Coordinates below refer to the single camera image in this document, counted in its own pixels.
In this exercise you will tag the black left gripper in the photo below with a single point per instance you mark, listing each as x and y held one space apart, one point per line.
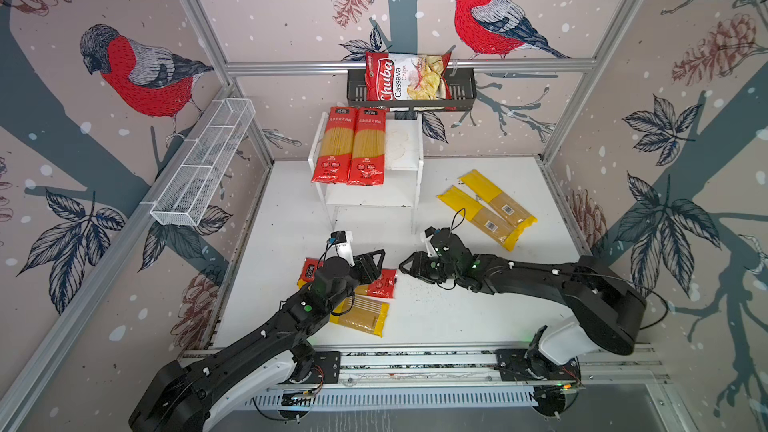
360 264

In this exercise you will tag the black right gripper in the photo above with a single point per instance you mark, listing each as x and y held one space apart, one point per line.
417 267

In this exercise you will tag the red spaghetti bag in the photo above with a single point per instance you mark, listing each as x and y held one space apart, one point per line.
335 155
382 288
367 165

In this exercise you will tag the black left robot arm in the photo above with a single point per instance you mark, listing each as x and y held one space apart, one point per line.
198 396

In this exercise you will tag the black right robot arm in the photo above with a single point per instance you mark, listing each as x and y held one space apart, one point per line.
607 310

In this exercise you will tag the yellow Pastatime pasta bag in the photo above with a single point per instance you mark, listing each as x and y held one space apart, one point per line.
361 313

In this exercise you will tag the yellow pasta bag near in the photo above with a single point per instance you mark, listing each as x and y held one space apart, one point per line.
484 219

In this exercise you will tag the yellow pasta bag far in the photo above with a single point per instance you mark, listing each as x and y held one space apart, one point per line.
498 200

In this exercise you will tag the white two-tier shelf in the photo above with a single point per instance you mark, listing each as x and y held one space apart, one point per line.
404 163

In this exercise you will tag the red cassava chips bag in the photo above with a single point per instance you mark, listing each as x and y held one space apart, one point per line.
388 72

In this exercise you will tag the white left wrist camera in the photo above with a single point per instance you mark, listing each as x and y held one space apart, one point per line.
340 241

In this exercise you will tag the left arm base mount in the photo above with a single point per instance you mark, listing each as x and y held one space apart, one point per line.
323 368

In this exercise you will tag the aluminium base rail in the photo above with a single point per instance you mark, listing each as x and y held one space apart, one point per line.
421 377

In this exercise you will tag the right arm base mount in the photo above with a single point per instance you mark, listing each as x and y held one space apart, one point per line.
520 365

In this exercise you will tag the black wall basket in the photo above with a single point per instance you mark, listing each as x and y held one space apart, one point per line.
457 91

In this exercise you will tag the white wire mesh basket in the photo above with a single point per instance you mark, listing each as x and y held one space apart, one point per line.
193 185

